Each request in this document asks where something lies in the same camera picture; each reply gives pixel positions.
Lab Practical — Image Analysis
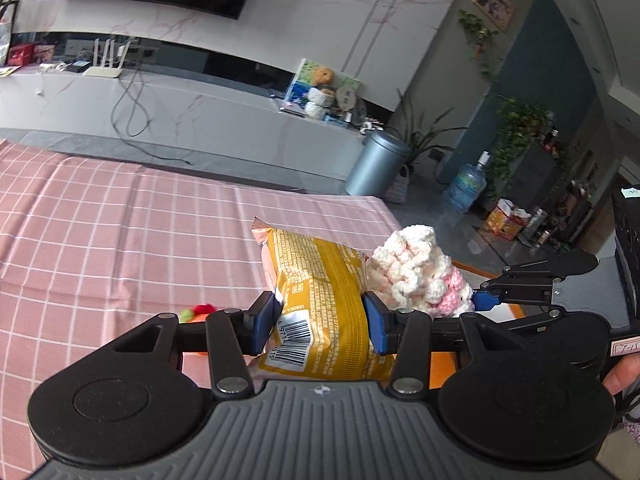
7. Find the orange crochet fruit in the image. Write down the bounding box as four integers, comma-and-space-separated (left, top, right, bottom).
178, 301, 219, 356

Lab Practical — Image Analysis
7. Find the pink white crochet toy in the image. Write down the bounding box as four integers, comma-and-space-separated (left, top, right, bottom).
366, 224, 474, 318

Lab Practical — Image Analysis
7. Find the yellow snack packet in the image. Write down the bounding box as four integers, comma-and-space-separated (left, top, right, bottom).
250, 219, 395, 382

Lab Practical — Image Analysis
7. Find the person's right hand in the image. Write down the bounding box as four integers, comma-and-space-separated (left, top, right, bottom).
603, 353, 640, 396

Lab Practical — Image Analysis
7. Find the orange snack box on floor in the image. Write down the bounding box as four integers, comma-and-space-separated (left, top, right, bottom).
483, 198, 532, 240

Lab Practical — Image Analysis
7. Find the blue water jug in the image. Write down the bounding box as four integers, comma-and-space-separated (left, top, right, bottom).
444, 151, 490, 214

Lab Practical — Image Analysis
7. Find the woven pink basket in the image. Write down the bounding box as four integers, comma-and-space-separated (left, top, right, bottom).
384, 165, 410, 204

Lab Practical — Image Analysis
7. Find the tall green climbing plant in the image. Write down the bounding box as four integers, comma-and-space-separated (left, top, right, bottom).
487, 96, 549, 197

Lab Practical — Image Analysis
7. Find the grey metal trash bin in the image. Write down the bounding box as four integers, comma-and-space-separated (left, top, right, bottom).
345, 130, 411, 197

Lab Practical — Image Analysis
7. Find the pink checkered tablecloth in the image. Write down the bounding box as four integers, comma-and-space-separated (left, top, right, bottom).
1, 141, 397, 479

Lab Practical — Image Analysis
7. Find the potted plant by bin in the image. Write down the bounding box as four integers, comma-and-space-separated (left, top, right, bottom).
384, 89, 466, 180

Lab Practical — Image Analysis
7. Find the white tv console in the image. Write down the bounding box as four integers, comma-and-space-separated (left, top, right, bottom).
1, 67, 363, 179

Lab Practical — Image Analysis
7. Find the blue picture book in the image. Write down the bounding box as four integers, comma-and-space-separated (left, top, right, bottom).
284, 58, 361, 107

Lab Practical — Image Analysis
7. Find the teddy bear on console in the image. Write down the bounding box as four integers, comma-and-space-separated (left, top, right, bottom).
304, 66, 335, 120

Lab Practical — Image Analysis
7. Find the white wifi router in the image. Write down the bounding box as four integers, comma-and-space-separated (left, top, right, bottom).
84, 39, 131, 79

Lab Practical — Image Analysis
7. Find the hanging wall plant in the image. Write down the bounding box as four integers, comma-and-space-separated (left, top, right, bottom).
458, 10, 500, 82

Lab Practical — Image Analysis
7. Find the framed wall picture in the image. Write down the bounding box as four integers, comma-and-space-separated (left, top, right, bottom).
472, 0, 514, 32

